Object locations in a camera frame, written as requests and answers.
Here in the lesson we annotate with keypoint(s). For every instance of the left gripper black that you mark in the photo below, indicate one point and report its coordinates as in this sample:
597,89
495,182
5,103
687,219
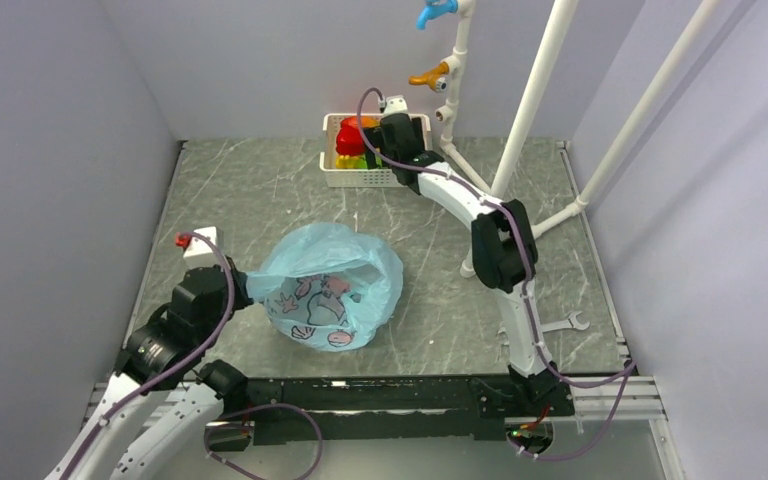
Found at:
240,280

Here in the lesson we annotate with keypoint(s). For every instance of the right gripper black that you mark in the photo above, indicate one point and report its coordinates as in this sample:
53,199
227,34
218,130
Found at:
374,140

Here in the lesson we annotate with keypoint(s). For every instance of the orange red fake mango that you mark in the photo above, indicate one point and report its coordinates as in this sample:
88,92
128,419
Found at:
359,123

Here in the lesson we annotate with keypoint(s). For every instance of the red fake bell pepper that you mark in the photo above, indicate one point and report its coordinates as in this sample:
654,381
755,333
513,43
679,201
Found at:
349,142

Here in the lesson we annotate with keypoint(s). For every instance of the light blue plastic bag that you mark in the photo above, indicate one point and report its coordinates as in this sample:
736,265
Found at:
328,287

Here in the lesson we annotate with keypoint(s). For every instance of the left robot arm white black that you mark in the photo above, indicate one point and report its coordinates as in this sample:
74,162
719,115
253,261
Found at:
161,393

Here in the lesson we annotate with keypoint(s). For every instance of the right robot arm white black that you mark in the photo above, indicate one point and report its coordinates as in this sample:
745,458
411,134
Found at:
503,252

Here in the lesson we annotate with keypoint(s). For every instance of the yellow fake banana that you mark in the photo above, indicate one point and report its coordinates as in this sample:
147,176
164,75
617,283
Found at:
346,162

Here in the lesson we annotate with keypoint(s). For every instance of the orange faucet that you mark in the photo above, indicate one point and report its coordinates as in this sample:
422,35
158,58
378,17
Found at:
436,79

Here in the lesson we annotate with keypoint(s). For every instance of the white plastic basket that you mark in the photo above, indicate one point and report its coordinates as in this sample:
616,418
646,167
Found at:
357,178

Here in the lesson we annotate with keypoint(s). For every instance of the blue faucet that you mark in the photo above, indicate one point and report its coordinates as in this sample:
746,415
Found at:
434,9

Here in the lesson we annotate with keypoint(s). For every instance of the silver wrench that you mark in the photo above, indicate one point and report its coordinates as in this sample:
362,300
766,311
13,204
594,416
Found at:
571,322

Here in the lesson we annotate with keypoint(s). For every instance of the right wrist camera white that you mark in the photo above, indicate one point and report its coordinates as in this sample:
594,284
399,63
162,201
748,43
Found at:
393,105

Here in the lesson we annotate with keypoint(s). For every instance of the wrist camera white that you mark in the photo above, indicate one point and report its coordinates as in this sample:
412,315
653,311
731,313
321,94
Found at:
393,105
196,253

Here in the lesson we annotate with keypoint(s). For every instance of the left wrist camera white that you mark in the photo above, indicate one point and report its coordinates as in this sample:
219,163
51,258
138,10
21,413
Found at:
196,253

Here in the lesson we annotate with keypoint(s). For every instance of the white PVC pipe frame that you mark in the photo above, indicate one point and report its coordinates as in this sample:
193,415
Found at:
555,32

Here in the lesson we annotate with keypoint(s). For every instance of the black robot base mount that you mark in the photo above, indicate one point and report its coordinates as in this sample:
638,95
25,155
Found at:
275,411

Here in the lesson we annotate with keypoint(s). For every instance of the aluminium rail frame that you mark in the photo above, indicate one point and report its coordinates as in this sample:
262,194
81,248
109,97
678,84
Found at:
632,399

